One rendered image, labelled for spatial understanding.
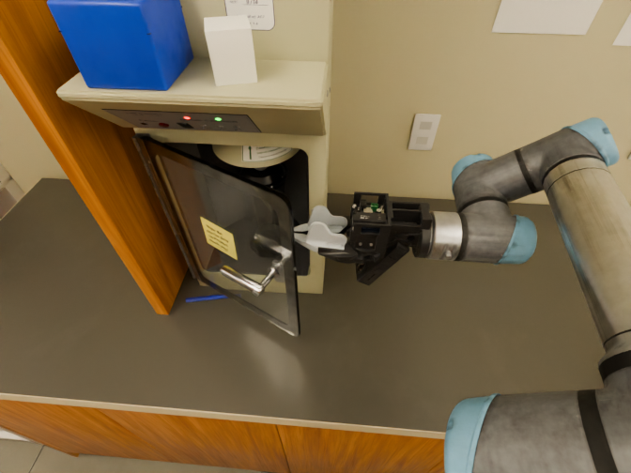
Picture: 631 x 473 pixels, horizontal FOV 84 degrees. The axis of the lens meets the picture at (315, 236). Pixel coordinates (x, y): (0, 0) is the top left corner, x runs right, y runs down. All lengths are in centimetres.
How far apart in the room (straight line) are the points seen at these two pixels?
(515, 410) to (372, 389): 44
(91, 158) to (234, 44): 32
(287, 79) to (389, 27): 53
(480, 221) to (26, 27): 65
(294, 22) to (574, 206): 42
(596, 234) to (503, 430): 24
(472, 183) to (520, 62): 51
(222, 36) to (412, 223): 35
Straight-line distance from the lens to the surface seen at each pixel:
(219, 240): 68
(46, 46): 63
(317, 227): 52
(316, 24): 52
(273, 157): 65
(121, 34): 47
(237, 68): 46
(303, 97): 43
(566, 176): 57
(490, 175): 62
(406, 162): 115
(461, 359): 89
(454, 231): 54
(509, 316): 99
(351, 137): 109
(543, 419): 41
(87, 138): 67
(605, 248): 49
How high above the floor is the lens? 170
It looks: 47 degrees down
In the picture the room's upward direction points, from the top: straight up
